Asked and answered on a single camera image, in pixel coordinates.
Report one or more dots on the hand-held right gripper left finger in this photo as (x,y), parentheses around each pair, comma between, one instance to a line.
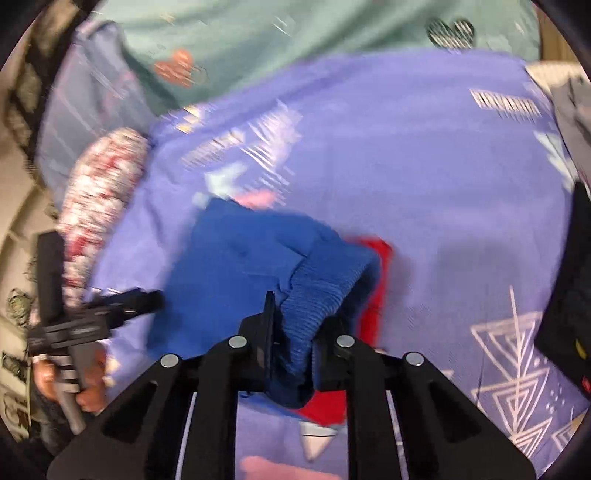
(258,350)

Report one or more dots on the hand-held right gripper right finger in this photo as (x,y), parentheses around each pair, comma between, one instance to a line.
(344,364)

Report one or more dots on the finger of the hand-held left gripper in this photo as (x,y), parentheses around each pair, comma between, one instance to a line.
(134,302)

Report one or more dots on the blue and red pants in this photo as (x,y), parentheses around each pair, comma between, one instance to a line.
(231,267)

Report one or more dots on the person's left hand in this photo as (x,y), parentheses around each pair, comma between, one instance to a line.
(92,392)

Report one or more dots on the cream printed board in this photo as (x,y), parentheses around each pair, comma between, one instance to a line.
(18,277)

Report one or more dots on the red floral pillow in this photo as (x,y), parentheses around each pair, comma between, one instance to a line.
(101,184)

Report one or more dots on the purple printed blanket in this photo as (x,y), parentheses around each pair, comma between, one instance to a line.
(415,207)

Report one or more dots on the grey-blue printed sheet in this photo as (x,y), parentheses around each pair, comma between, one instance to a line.
(83,101)

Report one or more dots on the black patterned cloth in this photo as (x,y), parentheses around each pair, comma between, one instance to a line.
(27,92)

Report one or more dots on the dark cloth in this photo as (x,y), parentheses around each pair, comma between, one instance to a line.
(572,300)

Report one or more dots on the teal heart print blanket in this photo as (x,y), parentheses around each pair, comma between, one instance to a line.
(277,37)

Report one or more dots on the grey and white cloth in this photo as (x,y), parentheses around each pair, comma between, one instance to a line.
(570,110)

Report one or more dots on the brown cardboard box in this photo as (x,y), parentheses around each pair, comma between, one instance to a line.
(558,44)

